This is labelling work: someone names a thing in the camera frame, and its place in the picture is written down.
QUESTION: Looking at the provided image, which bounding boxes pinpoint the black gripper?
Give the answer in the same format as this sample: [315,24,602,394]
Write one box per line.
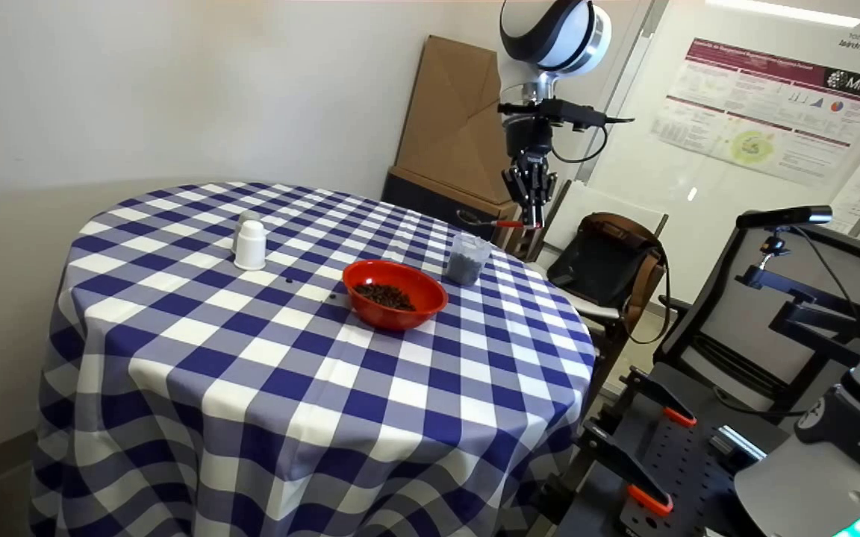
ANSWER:
[501,116,557,226]

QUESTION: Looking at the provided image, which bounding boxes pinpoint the red plastic bowl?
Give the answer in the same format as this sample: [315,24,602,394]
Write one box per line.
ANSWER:
[338,256,451,334]

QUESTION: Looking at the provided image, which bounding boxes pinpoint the white panel board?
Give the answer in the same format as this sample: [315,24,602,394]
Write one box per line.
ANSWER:
[536,176,668,264]

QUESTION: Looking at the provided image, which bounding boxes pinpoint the black bag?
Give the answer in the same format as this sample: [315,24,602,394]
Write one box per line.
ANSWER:
[547,237,641,311]

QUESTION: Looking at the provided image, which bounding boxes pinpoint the dark coffee beans pile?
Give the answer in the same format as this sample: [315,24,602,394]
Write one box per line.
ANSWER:
[448,247,486,291]
[356,282,418,313]

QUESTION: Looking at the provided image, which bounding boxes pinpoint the brown wooden chair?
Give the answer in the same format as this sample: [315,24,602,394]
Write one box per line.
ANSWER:
[542,210,675,353]

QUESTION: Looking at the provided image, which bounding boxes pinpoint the black mesh office chair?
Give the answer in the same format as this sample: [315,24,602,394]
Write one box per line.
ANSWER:
[654,203,860,426]

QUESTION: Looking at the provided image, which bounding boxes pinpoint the orange black bar clamp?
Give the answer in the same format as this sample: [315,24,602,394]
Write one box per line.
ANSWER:
[616,367,698,432]
[578,420,678,522]

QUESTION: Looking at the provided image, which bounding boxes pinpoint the small white plastic bottle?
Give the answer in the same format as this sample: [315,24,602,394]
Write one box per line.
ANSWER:
[232,218,271,274]

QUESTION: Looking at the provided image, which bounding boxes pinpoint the black perforated mounting board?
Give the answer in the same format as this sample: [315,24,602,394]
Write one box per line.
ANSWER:
[607,391,813,537]

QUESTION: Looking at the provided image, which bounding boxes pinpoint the dark grey base platform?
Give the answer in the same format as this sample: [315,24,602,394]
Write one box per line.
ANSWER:
[547,362,751,537]

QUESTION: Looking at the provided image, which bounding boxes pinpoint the blue white checkered tablecloth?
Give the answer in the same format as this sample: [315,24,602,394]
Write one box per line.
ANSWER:
[26,176,602,537]

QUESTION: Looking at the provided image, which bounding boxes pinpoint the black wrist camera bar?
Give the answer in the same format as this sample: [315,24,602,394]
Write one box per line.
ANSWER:
[496,95,638,132]

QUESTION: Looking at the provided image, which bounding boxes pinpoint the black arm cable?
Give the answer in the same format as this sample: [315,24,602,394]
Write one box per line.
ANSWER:
[547,116,616,170]

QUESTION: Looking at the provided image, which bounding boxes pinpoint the scientific wall poster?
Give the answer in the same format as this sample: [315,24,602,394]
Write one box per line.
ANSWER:
[647,36,860,192]

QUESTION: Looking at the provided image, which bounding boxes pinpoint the black stereo camera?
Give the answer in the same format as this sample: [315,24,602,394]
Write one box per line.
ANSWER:
[733,203,835,232]

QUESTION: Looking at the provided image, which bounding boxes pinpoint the blue articulated camera mount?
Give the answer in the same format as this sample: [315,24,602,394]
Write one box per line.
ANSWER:
[731,231,860,346]

